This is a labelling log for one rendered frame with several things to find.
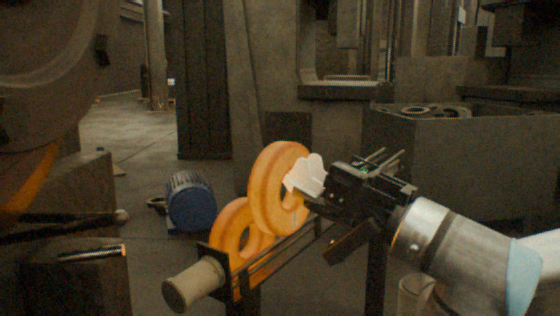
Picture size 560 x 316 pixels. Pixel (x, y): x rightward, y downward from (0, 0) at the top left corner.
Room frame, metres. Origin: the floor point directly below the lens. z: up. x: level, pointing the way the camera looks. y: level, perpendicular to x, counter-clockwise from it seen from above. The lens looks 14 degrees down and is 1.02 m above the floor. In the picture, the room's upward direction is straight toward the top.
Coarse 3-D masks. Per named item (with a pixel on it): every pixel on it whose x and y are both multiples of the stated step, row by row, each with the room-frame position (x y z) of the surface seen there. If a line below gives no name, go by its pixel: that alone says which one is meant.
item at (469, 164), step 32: (384, 128) 2.42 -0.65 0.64; (416, 128) 2.12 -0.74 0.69; (448, 128) 2.16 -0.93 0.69; (480, 128) 2.20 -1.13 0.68; (512, 128) 2.25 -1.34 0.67; (544, 128) 2.30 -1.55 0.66; (384, 160) 2.40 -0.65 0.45; (416, 160) 2.12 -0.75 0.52; (448, 160) 2.16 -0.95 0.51; (480, 160) 2.21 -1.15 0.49; (512, 160) 2.25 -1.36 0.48; (544, 160) 2.30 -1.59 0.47; (416, 192) 2.12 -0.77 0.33; (448, 192) 2.17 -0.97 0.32; (480, 192) 2.22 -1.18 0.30; (512, 192) 2.27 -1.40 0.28; (544, 192) 2.32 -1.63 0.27; (512, 224) 2.39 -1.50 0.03
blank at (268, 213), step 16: (272, 144) 0.63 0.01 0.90; (288, 144) 0.62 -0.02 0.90; (256, 160) 0.60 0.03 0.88; (272, 160) 0.59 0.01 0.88; (288, 160) 0.62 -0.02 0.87; (256, 176) 0.58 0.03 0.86; (272, 176) 0.58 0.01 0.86; (256, 192) 0.57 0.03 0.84; (272, 192) 0.58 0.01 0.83; (288, 192) 0.66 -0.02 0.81; (256, 208) 0.57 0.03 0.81; (272, 208) 0.58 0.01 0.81; (288, 208) 0.62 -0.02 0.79; (304, 208) 0.65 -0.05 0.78; (256, 224) 0.59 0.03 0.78; (272, 224) 0.58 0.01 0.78; (288, 224) 0.61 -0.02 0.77
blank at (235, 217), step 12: (228, 204) 0.68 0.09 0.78; (240, 204) 0.68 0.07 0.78; (228, 216) 0.65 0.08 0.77; (240, 216) 0.66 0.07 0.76; (216, 228) 0.65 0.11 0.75; (228, 228) 0.64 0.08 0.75; (240, 228) 0.66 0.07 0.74; (252, 228) 0.72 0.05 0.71; (216, 240) 0.64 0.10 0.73; (228, 240) 0.64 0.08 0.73; (252, 240) 0.72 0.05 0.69; (264, 240) 0.72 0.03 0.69; (228, 252) 0.64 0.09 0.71; (240, 252) 0.70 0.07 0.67; (252, 252) 0.70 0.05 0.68; (240, 264) 0.66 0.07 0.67; (252, 264) 0.69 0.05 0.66; (252, 276) 0.69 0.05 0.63
